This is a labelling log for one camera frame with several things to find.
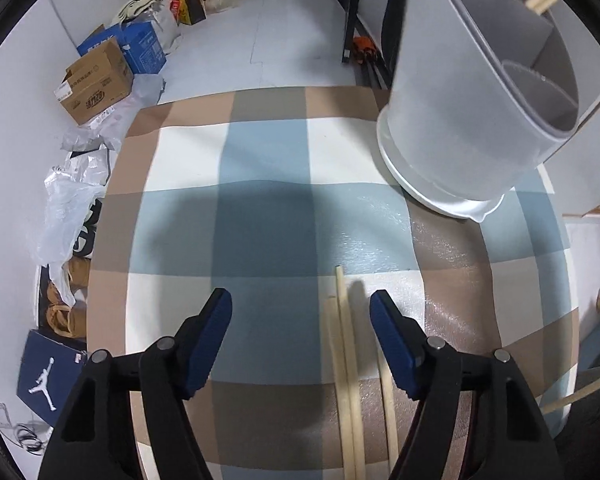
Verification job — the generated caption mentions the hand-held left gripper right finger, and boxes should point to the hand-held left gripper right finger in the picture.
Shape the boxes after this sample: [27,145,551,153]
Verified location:
[370,290,566,480]

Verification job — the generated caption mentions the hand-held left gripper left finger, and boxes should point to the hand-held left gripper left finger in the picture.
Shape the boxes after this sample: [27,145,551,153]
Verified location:
[37,288,233,480]

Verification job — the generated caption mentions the grey utensil holder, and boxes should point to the grey utensil holder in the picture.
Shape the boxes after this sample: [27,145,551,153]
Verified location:
[377,0,581,223]

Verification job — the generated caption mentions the checked tablecloth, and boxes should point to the checked tablecloth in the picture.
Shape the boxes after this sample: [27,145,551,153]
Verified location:
[87,85,581,480]

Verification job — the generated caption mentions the tan shoe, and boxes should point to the tan shoe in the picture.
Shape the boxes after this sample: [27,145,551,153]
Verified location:
[46,285,88,339]
[67,257,92,289]

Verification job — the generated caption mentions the blue Jordan shoe box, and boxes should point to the blue Jordan shoe box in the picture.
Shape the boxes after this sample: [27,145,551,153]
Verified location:
[16,330,89,413]

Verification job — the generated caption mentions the black and white shoe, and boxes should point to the black and white shoe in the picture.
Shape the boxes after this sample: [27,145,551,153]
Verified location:
[72,199,104,259]

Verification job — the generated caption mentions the thin beige rod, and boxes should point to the thin beige rod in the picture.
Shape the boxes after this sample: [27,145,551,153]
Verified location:
[542,375,600,414]

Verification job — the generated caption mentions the clear plastic bag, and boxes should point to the clear plastic bag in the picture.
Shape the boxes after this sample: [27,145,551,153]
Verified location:
[37,152,112,306]

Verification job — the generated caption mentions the dark cloth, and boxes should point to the dark cloth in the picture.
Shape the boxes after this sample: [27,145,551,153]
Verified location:
[555,385,600,480]

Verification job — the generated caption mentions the brown cardboard box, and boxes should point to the brown cardboard box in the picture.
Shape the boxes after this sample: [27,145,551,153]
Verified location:
[54,36,135,126]

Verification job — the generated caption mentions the orange tool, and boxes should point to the orange tool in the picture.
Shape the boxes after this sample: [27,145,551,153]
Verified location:
[350,35,379,64]

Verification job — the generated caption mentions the blue cardboard box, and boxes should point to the blue cardboard box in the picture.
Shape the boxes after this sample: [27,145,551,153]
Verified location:
[76,21,168,76]

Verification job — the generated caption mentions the white woven sack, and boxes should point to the white woven sack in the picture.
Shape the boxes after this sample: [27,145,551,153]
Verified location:
[152,2,182,53]

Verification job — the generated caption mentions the black and yellow bag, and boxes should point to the black and yellow bag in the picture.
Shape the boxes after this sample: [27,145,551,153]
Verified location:
[180,0,207,26]

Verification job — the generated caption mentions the black coiled cable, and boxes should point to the black coiled cable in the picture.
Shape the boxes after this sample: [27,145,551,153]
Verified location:
[0,400,47,450]

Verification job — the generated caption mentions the black metal frame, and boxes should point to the black metal frame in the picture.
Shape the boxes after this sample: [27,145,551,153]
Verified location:
[336,0,412,80]

